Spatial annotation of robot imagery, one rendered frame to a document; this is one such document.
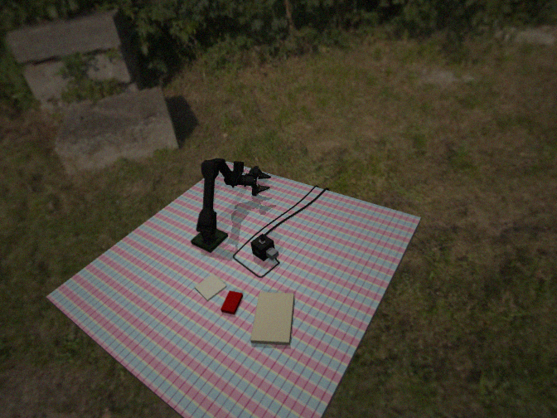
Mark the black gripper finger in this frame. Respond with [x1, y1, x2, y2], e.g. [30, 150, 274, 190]
[259, 169, 271, 179]
[257, 184, 270, 194]

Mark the beige flat rectangular box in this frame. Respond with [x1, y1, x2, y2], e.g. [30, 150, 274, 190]
[250, 292, 294, 346]

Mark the beige flat square pad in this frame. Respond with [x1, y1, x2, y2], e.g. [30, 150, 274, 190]
[195, 273, 226, 301]

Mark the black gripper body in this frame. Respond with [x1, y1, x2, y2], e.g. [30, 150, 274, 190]
[242, 166, 259, 196]

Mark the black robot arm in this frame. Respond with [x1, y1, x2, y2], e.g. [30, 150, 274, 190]
[196, 158, 244, 245]

